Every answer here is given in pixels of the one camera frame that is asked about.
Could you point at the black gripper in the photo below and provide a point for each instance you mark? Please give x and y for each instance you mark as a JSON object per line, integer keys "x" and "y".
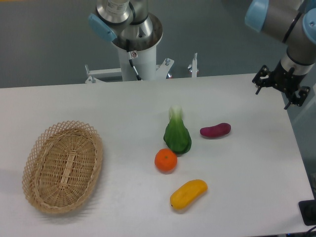
{"x": 287, "y": 77}

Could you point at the purple sweet potato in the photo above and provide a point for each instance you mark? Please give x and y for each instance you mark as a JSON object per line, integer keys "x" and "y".
{"x": 216, "y": 131}

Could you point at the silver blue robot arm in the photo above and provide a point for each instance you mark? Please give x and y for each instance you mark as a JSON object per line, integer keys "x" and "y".
{"x": 279, "y": 19}

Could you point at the green bok choy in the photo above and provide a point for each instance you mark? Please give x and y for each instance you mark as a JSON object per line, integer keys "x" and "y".
{"x": 177, "y": 136}

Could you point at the black device at edge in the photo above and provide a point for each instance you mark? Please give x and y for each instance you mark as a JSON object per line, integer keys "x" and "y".
{"x": 308, "y": 211}

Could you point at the orange tangerine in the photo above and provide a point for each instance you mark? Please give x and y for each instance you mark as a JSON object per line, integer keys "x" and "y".
{"x": 165, "y": 160}

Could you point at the yellow mango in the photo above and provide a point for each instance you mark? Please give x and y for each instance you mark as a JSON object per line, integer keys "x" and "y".
{"x": 187, "y": 194}

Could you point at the woven wicker basket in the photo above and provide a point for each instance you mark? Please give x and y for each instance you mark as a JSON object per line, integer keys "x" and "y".
{"x": 63, "y": 167}

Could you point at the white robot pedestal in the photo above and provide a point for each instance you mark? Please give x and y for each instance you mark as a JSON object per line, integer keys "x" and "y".
{"x": 137, "y": 48}

